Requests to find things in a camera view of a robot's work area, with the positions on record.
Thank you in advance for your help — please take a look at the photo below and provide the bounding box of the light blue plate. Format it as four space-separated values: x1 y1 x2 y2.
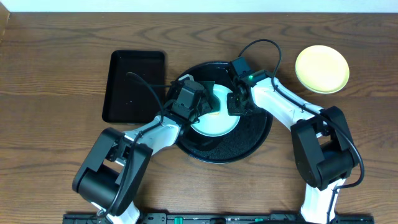
191 84 240 137

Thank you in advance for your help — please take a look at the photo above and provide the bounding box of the yellow plate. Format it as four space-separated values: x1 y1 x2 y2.
295 45 349 94

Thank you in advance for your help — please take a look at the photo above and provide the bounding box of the green yellow sponge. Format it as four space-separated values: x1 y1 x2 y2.
199 81 220 115

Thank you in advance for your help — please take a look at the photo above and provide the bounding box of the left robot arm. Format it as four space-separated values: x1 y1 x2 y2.
72 75 220 223

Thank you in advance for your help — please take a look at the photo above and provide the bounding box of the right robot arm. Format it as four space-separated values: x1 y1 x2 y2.
228 70 364 223

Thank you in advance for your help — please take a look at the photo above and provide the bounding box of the round black tray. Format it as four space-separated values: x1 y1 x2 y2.
165 62 273 164

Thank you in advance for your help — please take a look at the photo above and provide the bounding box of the black rectangular tray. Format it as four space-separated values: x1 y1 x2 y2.
102 50 165 124

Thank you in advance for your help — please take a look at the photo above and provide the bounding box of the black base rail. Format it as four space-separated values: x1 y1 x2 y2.
62 212 376 224

